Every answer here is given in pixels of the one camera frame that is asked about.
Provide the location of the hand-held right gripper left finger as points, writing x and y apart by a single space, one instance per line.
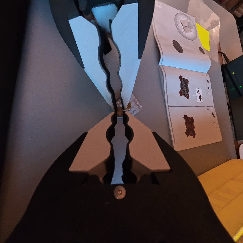
89 151

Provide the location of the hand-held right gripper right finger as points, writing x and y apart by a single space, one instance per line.
148 151

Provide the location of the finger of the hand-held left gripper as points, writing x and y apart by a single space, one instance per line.
85 47
129 47

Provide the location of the small tan toy brick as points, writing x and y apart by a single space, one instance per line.
120 112

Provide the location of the yellow plastic parts bin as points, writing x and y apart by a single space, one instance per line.
224 199

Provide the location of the grey desk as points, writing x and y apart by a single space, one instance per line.
57 95

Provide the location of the instruction booklet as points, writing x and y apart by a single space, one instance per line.
189 117

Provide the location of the yellow sticky note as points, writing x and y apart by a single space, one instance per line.
203 36

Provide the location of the black electronic box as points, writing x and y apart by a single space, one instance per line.
235 85

